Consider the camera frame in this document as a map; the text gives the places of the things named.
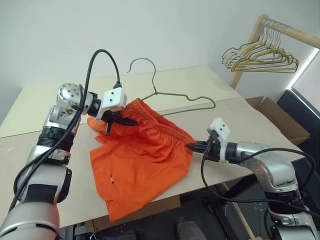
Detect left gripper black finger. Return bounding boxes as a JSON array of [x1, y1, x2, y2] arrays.
[[113, 113, 139, 127], [104, 113, 114, 136]]

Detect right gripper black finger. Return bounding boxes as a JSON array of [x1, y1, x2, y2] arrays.
[[187, 146, 208, 154], [186, 140, 208, 149]]

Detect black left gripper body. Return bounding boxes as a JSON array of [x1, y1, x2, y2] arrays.
[[101, 107, 126, 124]]

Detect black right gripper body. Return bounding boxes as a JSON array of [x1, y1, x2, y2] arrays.
[[203, 129, 223, 161]]

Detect olive green wire hanger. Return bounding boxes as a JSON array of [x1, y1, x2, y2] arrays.
[[126, 57, 216, 118]]

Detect orange shorts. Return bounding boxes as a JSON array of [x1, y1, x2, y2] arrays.
[[86, 97, 196, 223]]

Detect light wooden slat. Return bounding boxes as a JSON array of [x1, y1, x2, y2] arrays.
[[221, 181, 256, 240]]

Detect brown cardboard box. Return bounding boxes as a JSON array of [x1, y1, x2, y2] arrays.
[[246, 96, 311, 146]]

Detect dark rounded shape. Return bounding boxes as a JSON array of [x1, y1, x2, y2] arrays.
[[174, 217, 201, 240]]

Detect black panel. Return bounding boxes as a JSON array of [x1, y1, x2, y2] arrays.
[[276, 88, 320, 151]]

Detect wooden clothes rack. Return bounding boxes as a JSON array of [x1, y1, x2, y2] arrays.
[[229, 14, 320, 89]]

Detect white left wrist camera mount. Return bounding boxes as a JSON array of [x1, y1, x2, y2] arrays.
[[95, 86, 127, 121]]

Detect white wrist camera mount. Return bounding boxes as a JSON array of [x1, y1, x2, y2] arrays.
[[206, 117, 231, 165], [95, 86, 127, 121]]

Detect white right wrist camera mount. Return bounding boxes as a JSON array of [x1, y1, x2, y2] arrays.
[[206, 117, 231, 165]]

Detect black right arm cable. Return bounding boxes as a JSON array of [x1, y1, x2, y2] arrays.
[[201, 147, 320, 216]]

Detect black metal table frame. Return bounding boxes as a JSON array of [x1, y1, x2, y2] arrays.
[[179, 183, 253, 240]]

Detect olive yellow wire hanger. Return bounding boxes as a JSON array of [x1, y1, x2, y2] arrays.
[[231, 24, 300, 74]]

